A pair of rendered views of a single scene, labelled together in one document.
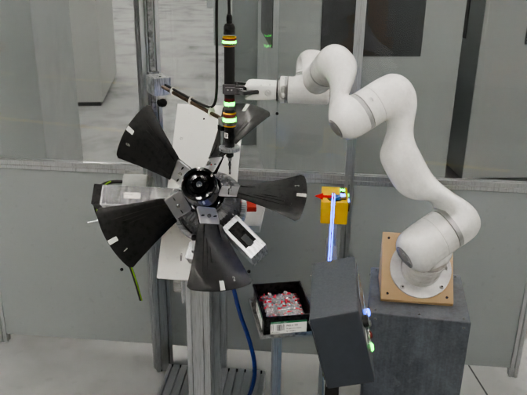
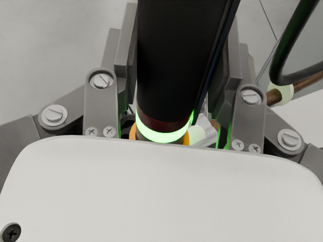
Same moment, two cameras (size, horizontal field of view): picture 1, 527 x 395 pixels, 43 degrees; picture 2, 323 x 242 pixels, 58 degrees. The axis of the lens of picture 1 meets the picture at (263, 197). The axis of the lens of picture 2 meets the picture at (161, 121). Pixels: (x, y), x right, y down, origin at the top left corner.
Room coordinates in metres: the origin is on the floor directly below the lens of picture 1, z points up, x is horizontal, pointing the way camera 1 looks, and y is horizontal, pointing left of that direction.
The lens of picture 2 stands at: (2.07, 0.02, 1.64)
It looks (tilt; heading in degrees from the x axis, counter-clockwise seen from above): 59 degrees down; 82
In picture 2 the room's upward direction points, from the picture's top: 9 degrees clockwise
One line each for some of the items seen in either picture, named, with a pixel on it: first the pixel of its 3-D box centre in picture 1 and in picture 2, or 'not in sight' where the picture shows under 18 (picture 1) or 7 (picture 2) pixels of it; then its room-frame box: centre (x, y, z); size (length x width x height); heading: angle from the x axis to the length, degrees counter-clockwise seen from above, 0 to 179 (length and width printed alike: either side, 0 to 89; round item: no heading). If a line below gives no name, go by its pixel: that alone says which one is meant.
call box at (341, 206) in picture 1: (333, 206); not in sight; (2.35, -0.27, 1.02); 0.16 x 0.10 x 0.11; 175
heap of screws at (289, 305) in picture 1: (281, 310); not in sight; (1.90, -0.07, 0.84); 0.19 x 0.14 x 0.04; 10
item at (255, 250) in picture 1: (245, 240); not in sight; (2.11, 0.06, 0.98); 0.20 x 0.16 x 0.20; 175
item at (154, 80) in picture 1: (158, 84); not in sight; (2.63, 0.43, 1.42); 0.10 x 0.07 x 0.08; 30
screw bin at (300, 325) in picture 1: (282, 307); not in sight; (1.90, -0.07, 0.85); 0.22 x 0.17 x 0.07; 10
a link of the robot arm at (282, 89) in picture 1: (283, 89); not in sight; (2.07, -0.06, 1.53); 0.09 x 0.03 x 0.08; 175
